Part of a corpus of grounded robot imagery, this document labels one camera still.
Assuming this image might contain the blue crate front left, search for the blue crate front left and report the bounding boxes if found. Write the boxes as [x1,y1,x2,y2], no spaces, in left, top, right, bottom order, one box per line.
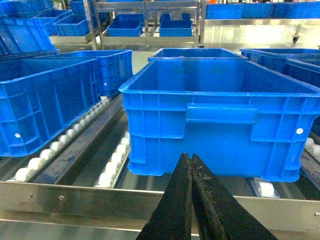
[0,57,100,157]

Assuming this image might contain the large blue crate far left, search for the large blue crate far left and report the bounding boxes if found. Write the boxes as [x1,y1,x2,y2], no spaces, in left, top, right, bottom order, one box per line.
[0,17,59,60]

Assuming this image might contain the blue crate far right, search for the blue crate far right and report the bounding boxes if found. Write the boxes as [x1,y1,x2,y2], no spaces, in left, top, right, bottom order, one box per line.
[239,47,320,137]

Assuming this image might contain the steel roller shelf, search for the steel roller shelf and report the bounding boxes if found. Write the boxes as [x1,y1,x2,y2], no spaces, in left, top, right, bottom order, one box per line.
[0,94,320,232]

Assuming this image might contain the background steel rack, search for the background steel rack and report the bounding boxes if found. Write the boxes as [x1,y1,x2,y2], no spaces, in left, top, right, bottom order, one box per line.
[49,0,320,50]

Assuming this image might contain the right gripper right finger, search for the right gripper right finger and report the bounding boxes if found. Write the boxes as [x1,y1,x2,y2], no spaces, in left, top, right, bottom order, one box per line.
[192,154,276,240]

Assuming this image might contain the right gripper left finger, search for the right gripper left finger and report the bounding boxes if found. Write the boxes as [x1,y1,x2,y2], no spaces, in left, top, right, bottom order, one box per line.
[137,153,193,240]

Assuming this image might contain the blue crate behind left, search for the blue crate behind left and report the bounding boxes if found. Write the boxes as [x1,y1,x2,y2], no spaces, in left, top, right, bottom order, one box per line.
[53,49,133,97]

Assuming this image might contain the blue crate behind right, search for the blue crate behind right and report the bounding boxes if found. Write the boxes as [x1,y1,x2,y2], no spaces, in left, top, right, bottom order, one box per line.
[148,48,248,62]

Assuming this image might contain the blue crate front right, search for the blue crate front right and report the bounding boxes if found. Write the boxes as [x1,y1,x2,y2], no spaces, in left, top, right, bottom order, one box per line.
[119,58,320,182]

